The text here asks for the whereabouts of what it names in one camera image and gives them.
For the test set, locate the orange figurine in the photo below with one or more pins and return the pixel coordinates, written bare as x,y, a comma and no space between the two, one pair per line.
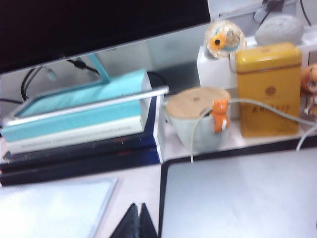
309,79

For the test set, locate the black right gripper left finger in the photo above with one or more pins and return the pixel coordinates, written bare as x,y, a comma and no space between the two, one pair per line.
131,223

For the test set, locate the ceramic cup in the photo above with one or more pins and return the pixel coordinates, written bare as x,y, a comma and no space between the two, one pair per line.
198,134

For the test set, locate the black computer monitor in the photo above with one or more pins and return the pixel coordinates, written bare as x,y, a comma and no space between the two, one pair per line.
99,22

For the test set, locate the grey stone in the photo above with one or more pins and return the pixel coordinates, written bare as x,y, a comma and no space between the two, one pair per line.
280,29

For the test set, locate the thin white book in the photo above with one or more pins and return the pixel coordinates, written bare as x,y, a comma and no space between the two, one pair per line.
74,138

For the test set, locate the white rectangular box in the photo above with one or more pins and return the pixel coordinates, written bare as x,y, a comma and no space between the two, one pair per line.
215,72

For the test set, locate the teal covered book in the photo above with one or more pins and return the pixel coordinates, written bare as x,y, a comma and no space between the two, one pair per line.
74,124

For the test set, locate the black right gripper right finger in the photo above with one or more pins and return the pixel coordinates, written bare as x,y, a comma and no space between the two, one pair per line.
147,223

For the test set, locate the yellow metal tin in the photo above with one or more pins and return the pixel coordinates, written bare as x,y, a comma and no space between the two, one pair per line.
268,91

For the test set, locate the transparent file bag blue zipper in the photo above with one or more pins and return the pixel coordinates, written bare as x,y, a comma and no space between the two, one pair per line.
49,205

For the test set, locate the silver laptop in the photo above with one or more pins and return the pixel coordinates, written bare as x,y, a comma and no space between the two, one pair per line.
237,193

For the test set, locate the round wooden cup lid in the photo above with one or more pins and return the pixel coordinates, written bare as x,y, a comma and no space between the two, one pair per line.
193,101

